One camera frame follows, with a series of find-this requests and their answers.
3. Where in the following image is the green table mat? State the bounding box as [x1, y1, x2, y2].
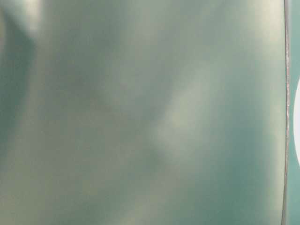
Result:
[0, 0, 300, 225]

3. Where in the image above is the white round bowl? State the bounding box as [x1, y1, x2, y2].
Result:
[293, 82, 300, 164]

